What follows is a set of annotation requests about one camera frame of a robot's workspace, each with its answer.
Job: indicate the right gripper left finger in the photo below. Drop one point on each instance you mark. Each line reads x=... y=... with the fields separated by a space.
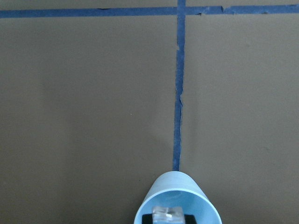
x=147 y=219

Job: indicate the light blue plastic cup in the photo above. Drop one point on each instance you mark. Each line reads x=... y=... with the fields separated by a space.
x=177 y=189

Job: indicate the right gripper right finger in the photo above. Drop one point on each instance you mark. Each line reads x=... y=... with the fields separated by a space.
x=190 y=219

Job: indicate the clear ice cube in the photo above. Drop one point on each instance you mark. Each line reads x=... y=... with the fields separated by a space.
x=168 y=215

